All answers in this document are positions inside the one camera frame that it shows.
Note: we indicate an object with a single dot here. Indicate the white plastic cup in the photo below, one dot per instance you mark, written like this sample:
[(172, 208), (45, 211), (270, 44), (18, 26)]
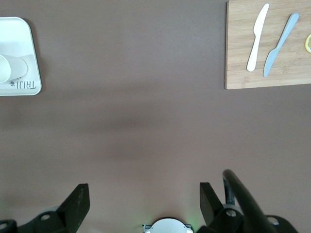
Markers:
[(12, 68)]

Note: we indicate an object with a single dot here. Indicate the bamboo cutting board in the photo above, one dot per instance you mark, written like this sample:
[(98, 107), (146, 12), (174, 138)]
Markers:
[(238, 60)]

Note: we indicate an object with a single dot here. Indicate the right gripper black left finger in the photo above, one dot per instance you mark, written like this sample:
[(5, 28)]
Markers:
[(73, 208)]

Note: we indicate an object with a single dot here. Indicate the brown table cover cloth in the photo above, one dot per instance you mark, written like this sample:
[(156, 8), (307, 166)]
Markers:
[(145, 97)]

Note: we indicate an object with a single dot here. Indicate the grey plastic knife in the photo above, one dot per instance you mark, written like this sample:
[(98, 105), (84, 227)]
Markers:
[(281, 41)]

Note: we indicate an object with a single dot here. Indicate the white plastic knife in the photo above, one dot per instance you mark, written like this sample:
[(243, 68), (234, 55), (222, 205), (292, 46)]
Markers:
[(257, 34)]

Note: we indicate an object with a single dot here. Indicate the cream tray with bear print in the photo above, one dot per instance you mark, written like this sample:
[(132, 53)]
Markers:
[(19, 36)]

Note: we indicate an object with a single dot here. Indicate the lemon slice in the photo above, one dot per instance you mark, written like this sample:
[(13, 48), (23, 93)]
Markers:
[(308, 43)]

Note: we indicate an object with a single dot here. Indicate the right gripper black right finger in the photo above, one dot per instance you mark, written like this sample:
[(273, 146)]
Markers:
[(211, 211)]

